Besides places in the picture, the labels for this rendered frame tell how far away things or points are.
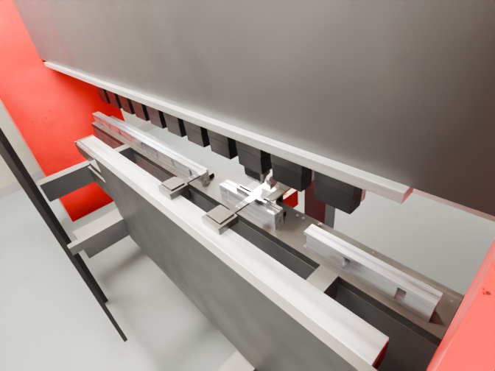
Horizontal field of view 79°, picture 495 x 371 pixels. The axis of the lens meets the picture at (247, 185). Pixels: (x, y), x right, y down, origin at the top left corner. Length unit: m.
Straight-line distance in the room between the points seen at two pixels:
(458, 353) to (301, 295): 0.81
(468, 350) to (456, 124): 0.40
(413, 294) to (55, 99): 2.90
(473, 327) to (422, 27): 0.44
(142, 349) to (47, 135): 1.96
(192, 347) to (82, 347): 0.73
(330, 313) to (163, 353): 1.38
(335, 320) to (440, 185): 0.54
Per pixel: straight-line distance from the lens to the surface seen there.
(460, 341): 0.25
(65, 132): 3.18
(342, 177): 0.69
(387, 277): 1.15
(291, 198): 1.79
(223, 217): 1.26
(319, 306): 1.03
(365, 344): 0.99
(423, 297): 1.14
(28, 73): 3.06
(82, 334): 2.50
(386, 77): 0.60
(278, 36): 0.72
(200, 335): 2.16
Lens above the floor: 1.85
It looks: 35 degrees down
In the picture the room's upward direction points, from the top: 7 degrees counter-clockwise
